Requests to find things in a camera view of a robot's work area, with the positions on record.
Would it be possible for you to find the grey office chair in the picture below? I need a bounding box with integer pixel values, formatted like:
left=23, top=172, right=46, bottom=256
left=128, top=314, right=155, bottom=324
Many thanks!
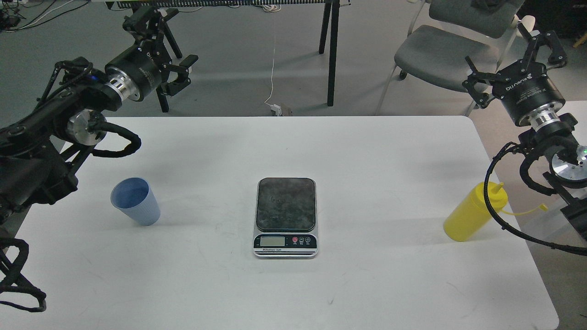
left=376, top=0, right=536, bottom=114

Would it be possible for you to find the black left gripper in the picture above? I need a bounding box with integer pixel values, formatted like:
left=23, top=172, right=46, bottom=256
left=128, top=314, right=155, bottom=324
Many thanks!
left=105, top=6, right=199, bottom=102

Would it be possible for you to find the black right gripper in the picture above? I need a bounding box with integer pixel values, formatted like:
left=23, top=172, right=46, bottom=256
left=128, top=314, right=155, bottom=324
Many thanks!
left=462, top=23, right=568, bottom=127

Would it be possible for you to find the floor cables bundle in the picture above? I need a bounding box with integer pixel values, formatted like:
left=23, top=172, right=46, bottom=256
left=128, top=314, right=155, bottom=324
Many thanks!
left=0, top=0, right=88, bottom=33

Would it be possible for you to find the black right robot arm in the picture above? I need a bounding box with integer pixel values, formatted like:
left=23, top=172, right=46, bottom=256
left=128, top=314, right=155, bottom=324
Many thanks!
left=462, top=21, right=587, bottom=256

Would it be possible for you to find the white hanging cable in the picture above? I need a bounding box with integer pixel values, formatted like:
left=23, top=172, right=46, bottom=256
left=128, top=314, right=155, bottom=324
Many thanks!
left=264, top=9, right=282, bottom=115

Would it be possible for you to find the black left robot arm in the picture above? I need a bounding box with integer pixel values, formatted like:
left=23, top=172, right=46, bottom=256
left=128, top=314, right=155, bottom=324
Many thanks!
left=0, top=5, right=199, bottom=223

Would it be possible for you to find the yellow squeeze bottle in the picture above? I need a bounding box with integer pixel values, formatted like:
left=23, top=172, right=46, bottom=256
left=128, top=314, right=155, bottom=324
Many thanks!
left=443, top=181, right=548, bottom=242

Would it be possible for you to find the digital kitchen scale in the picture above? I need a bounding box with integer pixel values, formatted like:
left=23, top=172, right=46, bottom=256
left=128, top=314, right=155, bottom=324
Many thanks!
left=252, top=177, right=319, bottom=259

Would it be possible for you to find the black trestle table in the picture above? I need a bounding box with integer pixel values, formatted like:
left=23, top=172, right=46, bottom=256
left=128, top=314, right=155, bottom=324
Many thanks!
left=105, top=0, right=353, bottom=113

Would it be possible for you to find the blue ribbed plastic cup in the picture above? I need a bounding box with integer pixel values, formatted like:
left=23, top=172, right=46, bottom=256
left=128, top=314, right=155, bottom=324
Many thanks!
left=110, top=177, right=161, bottom=226

